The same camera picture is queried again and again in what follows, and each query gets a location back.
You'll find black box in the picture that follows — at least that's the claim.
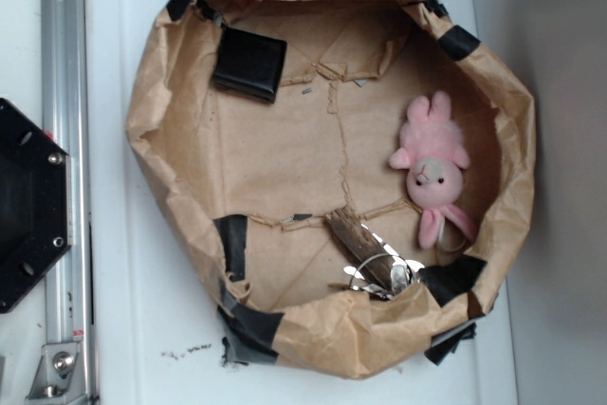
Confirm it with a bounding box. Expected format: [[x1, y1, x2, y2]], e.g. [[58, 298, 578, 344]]
[[212, 28, 287, 103]]

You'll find metal corner bracket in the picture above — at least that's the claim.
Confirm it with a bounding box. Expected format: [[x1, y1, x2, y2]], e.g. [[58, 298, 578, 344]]
[[25, 341, 86, 404]]

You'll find brown paper bag bin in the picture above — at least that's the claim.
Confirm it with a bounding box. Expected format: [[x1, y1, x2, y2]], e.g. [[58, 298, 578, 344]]
[[126, 0, 536, 379]]

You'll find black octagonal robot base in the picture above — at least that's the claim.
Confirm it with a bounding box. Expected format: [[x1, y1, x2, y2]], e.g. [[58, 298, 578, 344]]
[[1, 99, 70, 314]]

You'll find aluminium profile rail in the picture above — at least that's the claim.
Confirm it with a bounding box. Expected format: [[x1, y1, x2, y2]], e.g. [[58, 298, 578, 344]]
[[42, 0, 99, 404]]

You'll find brown wooden stick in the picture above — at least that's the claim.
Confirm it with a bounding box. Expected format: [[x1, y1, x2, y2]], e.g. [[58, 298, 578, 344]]
[[324, 207, 408, 301]]

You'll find silver metal key ring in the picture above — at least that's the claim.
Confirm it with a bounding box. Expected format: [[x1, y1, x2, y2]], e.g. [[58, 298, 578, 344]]
[[328, 252, 427, 301]]

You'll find pink plush bunny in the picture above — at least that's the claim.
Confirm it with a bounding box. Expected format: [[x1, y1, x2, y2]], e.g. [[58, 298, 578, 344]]
[[389, 91, 478, 249]]

